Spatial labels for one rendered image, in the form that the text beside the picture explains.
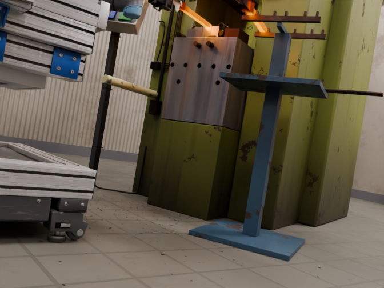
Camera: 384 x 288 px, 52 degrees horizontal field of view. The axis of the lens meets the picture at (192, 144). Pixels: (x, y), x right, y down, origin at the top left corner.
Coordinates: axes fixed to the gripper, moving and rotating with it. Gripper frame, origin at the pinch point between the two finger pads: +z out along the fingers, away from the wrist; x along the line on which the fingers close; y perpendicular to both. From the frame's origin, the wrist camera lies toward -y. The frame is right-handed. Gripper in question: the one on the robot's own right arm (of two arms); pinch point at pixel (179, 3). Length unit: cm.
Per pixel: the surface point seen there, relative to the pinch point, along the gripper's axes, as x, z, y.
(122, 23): -43.8, 9.8, 4.8
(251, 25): 2, 75, -17
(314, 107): 48, 79, 32
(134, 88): -35, 18, 39
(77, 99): -263, 177, 30
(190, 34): -9.8, 27.7, 5.4
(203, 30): -1.8, 27.6, 3.0
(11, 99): -288, 109, 46
